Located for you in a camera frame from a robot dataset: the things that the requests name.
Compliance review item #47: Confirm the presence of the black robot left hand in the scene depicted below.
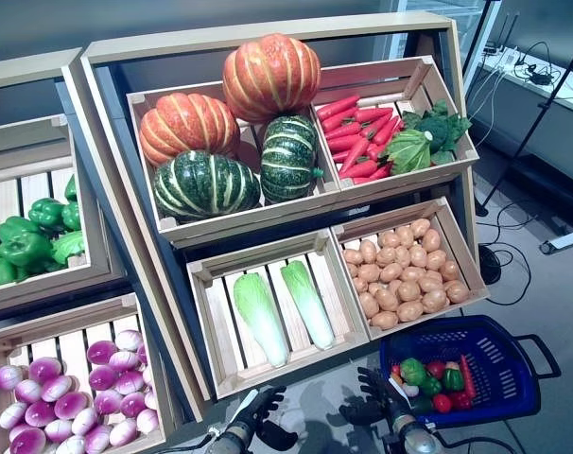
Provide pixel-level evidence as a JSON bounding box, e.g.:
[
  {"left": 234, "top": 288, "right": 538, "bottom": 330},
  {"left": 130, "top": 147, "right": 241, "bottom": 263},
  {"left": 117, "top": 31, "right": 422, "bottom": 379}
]
[{"left": 229, "top": 385, "right": 300, "bottom": 453}]

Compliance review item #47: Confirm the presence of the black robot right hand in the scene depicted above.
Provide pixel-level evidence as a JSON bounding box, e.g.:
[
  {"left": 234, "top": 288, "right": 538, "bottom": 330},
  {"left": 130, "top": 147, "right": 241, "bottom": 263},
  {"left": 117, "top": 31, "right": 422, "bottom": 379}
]
[{"left": 338, "top": 366, "right": 413, "bottom": 429}]

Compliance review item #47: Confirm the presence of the green white napa cabbage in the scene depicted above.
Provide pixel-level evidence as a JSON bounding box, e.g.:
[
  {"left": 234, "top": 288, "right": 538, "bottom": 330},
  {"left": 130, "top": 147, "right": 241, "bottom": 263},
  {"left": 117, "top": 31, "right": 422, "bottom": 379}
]
[
  {"left": 233, "top": 272, "right": 290, "bottom": 369},
  {"left": 280, "top": 259, "right": 337, "bottom": 351}
]

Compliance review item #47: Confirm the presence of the blue plastic shopping basket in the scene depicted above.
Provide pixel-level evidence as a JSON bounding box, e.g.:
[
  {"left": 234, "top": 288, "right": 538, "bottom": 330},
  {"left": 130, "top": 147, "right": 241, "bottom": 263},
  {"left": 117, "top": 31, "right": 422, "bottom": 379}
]
[{"left": 378, "top": 314, "right": 563, "bottom": 429}]

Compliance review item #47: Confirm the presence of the wooden slatted crate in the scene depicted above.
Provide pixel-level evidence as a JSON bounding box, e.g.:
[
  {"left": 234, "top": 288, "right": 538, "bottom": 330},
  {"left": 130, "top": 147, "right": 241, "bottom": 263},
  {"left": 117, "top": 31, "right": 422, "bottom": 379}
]
[
  {"left": 330, "top": 196, "right": 491, "bottom": 341},
  {"left": 126, "top": 79, "right": 342, "bottom": 236},
  {"left": 185, "top": 230, "right": 371, "bottom": 401},
  {"left": 311, "top": 55, "right": 480, "bottom": 193}
]

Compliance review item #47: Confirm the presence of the dark green toy vegetable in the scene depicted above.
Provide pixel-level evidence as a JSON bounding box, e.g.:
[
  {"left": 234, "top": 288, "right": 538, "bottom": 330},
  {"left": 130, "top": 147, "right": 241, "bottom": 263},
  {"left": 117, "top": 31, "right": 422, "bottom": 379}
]
[{"left": 408, "top": 395, "right": 434, "bottom": 416}]

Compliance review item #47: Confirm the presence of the round green toy lettuce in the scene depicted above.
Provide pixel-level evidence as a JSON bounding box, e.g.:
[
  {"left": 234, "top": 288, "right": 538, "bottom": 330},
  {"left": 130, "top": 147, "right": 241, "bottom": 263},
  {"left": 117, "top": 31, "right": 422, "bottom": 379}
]
[{"left": 399, "top": 358, "right": 428, "bottom": 387}]

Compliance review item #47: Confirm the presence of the small green toy vegetable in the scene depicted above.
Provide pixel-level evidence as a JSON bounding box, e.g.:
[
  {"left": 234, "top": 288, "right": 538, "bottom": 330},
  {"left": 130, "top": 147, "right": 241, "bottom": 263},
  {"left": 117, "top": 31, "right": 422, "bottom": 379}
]
[{"left": 418, "top": 375, "right": 443, "bottom": 397}]

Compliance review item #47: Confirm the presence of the black tripod stand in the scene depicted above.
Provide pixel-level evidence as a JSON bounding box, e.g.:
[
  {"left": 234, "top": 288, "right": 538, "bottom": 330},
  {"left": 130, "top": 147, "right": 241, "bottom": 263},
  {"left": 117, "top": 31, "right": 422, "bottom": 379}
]
[{"left": 475, "top": 27, "right": 573, "bottom": 219}]

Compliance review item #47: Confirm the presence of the pile of purple onions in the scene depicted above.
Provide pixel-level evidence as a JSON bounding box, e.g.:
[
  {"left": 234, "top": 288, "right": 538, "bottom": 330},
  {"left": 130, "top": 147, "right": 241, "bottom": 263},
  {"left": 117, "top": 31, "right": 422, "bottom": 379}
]
[{"left": 0, "top": 292, "right": 174, "bottom": 454}]

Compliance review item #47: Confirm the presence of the green striped pumpkin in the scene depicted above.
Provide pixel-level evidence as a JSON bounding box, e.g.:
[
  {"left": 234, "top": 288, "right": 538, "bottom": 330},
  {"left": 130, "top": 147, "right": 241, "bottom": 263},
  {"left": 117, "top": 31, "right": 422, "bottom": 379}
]
[
  {"left": 259, "top": 114, "right": 325, "bottom": 205},
  {"left": 152, "top": 149, "right": 263, "bottom": 224}
]

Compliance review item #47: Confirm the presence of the pile of green peppers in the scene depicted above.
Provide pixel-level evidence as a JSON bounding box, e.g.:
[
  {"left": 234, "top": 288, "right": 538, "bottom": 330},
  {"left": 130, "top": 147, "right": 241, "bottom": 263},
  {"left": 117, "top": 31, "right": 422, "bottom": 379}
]
[{"left": 0, "top": 113, "right": 111, "bottom": 308}]

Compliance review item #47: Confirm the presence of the round light green cabbage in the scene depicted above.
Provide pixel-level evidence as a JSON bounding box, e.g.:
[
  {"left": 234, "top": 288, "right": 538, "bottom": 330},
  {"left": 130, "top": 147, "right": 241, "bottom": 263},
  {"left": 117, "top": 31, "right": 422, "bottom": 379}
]
[{"left": 385, "top": 128, "right": 434, "bottom": 176}]

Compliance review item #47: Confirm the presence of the dark green leafy vegetable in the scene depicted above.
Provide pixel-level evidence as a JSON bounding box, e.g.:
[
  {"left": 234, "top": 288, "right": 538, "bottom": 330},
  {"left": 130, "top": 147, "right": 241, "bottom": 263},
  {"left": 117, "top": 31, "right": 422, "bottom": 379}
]
[{"left": 402, "top": 98, "right": 473, "bottom": 166}]

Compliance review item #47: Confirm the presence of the orange striped pumpkin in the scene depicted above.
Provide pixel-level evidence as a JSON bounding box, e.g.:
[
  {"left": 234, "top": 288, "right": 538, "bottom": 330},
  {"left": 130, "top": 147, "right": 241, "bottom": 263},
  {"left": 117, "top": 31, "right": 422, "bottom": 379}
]
[
  {"left": 138, "top": 92, "right": 241, "bottom": 167},
  {"left": 221, "top": 32, "right": 322, "bottom": 125}
]

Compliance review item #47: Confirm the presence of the white standing desk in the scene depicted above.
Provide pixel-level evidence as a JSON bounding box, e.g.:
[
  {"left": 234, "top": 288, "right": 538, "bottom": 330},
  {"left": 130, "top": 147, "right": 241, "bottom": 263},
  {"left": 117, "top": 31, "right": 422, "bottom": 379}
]
[{"left": 473, "top": 44, "right": 573, "bottom": 255}]

